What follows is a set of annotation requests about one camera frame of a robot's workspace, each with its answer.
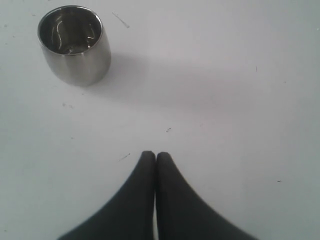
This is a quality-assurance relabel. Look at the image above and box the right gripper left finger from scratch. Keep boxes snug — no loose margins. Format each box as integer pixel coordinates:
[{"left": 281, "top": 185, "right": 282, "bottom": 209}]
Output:
[{"left": 60, "top": 151, "right": 156, "bottom": 240}]

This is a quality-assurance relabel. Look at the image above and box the stainless steel cup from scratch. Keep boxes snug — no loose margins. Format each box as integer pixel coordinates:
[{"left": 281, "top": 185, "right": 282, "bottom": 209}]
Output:
[{"left": 37, "top": 5, "right": 112, "bottom": 87}]

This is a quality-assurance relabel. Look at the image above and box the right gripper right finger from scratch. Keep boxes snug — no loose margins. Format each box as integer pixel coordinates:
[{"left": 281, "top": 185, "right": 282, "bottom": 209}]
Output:
[{"left": 155, "top": 152, "right": 254, "bottom": 240}]

